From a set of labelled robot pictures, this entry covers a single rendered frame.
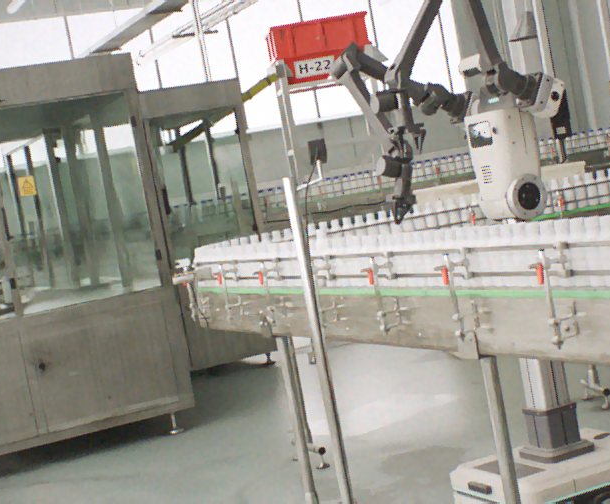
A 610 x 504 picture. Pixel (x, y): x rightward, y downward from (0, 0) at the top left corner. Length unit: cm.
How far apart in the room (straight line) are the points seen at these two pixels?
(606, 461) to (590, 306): 149
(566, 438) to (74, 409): 380
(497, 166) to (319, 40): 706
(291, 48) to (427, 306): 773
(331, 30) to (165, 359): 453
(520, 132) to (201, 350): 579
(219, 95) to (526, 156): 579
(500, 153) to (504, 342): 114
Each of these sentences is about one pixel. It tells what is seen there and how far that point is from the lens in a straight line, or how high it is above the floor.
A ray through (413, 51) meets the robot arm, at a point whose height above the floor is 172.
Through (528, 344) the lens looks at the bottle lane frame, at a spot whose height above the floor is 86.
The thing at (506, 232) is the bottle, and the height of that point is 115.
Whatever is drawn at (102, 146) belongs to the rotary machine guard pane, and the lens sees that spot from 769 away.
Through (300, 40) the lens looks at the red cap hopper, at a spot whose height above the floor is 263.
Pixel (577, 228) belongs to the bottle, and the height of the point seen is 114.
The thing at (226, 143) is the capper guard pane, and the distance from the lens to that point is 996.
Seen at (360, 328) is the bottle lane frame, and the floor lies 87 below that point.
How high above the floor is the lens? 136
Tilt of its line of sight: 3 degrees down
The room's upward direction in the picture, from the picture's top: 10 degrees counter-clockwise
